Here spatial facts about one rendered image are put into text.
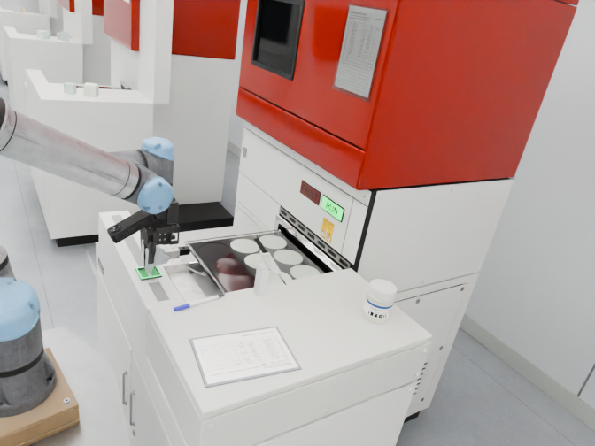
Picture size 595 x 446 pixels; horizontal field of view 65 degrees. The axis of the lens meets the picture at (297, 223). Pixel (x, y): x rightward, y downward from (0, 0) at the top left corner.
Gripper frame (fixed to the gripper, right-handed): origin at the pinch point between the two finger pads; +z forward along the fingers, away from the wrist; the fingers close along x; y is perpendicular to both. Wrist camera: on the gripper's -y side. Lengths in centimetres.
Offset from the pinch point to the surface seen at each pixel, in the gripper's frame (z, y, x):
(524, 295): 55, 207, 0
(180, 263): 6.6, 13.3, 10.8
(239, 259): 7.4, 32.3, 8.8
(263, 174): -6, 58, 45
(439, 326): 39, 114, -16
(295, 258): 7, 51, 4
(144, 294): 1.3, -2.9, -8.9
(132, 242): 1.8, 1.1, 18.2
